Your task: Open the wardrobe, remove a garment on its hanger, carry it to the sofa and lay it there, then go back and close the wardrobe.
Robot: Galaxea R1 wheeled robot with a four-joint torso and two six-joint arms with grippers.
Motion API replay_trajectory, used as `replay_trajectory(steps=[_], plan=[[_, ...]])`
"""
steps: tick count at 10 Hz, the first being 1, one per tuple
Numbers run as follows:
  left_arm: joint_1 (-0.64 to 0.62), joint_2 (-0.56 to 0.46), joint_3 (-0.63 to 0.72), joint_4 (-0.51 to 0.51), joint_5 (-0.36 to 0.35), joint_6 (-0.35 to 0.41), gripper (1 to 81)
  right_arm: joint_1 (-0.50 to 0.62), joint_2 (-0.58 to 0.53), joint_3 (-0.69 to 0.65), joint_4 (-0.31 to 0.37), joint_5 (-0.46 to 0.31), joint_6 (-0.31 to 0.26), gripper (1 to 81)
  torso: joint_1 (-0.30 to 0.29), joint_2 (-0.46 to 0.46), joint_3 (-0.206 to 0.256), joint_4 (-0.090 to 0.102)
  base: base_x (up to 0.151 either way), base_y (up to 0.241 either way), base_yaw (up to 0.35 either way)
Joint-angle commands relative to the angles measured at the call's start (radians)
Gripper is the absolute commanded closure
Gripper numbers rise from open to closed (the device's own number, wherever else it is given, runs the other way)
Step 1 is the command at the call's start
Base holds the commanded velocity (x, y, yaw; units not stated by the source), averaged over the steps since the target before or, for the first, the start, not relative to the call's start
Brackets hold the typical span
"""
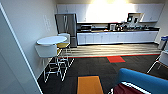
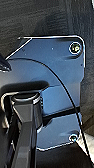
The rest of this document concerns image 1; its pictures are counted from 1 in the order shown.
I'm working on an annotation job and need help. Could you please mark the white counter base cabinets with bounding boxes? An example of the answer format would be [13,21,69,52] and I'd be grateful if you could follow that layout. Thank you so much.
[76,29,160,46]

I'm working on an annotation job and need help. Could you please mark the dark framed picture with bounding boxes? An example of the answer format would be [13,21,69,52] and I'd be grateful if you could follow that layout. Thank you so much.
[127,12,143,25]

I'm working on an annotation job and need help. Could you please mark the white wardrobe door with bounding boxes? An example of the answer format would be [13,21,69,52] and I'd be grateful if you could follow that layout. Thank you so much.
[0,2,43,94]

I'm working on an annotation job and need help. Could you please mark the yellow wire-leg chair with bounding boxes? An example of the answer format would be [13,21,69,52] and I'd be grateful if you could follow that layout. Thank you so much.
[55,42,75,69]

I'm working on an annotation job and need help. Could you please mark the white wire-leg chair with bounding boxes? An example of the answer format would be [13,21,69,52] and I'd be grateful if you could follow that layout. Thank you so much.
[57,32,72,58]
[34,43,69,84]

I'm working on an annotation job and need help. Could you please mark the white cabinet above refrigerator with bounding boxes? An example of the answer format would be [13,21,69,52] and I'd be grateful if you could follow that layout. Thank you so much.
[56,3,78,15]

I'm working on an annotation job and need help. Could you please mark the grey refrigerator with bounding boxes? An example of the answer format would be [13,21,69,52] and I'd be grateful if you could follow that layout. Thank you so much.
[54,13,79,48]

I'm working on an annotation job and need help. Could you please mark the round white table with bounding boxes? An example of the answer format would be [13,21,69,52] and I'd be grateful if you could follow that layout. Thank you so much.
[36,35,68,46]

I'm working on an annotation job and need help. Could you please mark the white wall cabinets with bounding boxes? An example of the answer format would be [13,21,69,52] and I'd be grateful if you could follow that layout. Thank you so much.
[76,2,166,24]

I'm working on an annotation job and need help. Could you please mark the white wall switch panel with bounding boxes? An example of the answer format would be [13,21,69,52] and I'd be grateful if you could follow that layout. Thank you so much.
[43,14,52,33]

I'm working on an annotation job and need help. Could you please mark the black microwave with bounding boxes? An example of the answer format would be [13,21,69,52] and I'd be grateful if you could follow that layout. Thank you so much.
[79,24,93,33]

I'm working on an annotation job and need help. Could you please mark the black counter appliance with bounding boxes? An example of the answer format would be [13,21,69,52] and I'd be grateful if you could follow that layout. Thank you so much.
[114,23,128,32]

